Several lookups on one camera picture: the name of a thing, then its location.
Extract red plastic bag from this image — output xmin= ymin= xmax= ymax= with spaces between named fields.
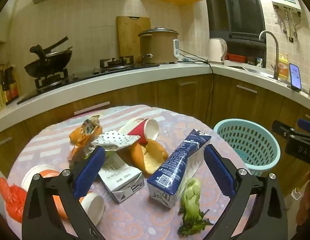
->
xmin=0 ymin=177 xmax=28 ymax=223

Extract steel kitchen faucet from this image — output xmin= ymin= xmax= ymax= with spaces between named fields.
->
xmin=259 ymin=30 xmax=280 ymax=80

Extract yellow detergent bottle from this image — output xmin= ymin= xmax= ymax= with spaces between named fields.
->
xmin=277 ymin=52 xmax=289 ymax=81

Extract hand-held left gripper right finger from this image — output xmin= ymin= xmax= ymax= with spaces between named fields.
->
xmin=204 ymin=144 xmax=288 ymax=240

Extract white wall water heater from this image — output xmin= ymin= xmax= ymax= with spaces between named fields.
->
xmin=272 ymin=0 xmax=303 ymax=43

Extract green bok choy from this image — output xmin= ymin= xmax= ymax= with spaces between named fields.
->
xmin=177 ymin=177 xmax=214 ymax=237

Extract white electric kettle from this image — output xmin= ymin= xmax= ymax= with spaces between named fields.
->
xmin=209 ymin=38 xmax=227 ymax=64

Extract smartphone on stand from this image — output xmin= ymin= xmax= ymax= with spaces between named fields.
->
xmin=287 ymin=63 xmax=302 ymax=92

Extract person's right forearm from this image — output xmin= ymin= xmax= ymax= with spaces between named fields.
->
xmin=295 ymin=170 xmax=310 ymax=227

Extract crumpled orange snack wrapper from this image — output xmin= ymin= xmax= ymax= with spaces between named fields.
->
xmin=67 ymin=115 xmax=103 ymax=162

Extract polka dot paper wrapper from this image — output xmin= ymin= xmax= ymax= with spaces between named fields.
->
xmin=91 ymin=129 xmax=141 ymax=152

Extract black power cable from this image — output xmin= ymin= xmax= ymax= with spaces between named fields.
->
xmin=179 ymin=50 xmax=215 ymax=123

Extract wooden cutting board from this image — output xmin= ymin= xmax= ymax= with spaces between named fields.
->
xmin=117 ymin=16 xmax=152 ymax=63

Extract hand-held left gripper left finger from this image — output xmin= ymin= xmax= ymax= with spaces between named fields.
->
xmin=21 ymin=145 xmax=113 ymax=240

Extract black wok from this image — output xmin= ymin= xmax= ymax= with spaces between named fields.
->
xmin=24 ymin=36 xmax=73 ymax=78

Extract wooden base cabinets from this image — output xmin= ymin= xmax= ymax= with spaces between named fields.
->
xmin=0 ymin=74 xmax=310 ymax=180

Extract brown rice cooker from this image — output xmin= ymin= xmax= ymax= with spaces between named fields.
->
xmin=138 ymin=27 xmax=180 ymax=64

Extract blue milk carton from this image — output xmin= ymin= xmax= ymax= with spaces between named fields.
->
xmin=147 ymin=129 xmax=212 ymax=208

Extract white milk carton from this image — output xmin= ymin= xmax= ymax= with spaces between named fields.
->
xmin=97 ymin=152 xmax=145 ymax=204

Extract floral pink tablecloth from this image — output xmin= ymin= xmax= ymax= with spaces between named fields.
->
xmin=6 ymin=104 xmax=255 ymax=240

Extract steel kitchen sink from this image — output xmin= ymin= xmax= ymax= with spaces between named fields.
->
xmin=225 ymin=64 xmax=278 ymax=77

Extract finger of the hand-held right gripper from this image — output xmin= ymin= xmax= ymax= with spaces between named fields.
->
xmin=297 ymin=118 xmax=310 ymax=133
xmin=272 ymin=120 xmax=298 ymax=138

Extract red plastic container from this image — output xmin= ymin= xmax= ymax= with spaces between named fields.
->
xmin=226 ymin=53 xmax=247 ymax=63

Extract black gas stove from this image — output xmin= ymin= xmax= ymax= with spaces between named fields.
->
xmin=17 ymin=55 xmax=160 ymax=105

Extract orange peel piece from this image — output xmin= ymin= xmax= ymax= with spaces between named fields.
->
xmin=129 ymin=138 xmax=169 ymax=175

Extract red paper cup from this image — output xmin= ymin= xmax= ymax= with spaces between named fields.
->
xmin=119 ymin=117 xmax=160 ymax=145

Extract dark kitchen window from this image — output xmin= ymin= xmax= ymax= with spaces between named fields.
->
xmin=202 ymin=0 xmax=267 ymax=43

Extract light blue plastic basket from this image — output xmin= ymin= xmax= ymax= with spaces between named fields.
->
xmin=214 ymin=119 xmax=281 ymax=177

